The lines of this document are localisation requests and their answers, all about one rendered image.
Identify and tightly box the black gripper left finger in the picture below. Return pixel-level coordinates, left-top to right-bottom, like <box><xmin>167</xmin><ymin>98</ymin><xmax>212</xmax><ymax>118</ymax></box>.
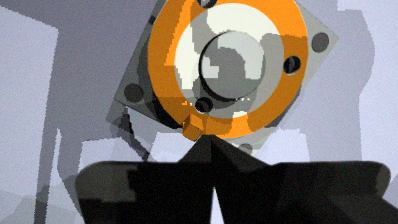
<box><xmin>74</xmin><ymin>134</ymin><xmax>216</xmax><ymax>224</ymax></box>

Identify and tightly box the orange round plate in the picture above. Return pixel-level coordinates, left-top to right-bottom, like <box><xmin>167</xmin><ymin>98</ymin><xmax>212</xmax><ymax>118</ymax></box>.
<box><xmin>147</xmin><ymin>0</ymin><xmax>308</xmax><ymax>142</ymax></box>

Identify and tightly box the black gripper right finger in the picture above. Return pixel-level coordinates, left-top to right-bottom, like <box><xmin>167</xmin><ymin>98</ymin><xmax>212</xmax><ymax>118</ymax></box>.
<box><xmin>209</xmin><ymin>135</ymin><xmax>391</xmax><ymax>224</ymax></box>

